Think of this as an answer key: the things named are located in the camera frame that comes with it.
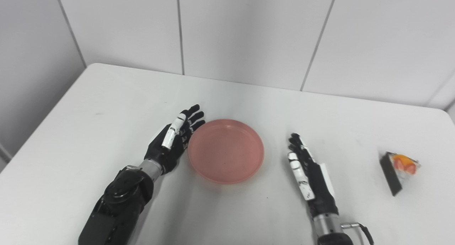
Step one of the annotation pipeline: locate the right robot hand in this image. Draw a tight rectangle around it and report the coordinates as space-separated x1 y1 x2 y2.
288 133 339 219

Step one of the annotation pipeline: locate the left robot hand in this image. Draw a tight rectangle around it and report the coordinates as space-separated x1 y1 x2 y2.
144 104 206 175

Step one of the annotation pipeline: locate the pink round plate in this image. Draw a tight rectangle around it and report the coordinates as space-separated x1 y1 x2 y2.
188 119 265 185

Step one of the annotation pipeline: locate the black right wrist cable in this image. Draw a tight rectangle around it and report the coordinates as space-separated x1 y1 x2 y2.
341 222 375 245

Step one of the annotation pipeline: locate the cake slice with fruit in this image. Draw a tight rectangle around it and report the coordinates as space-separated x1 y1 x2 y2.
379 151 421 197

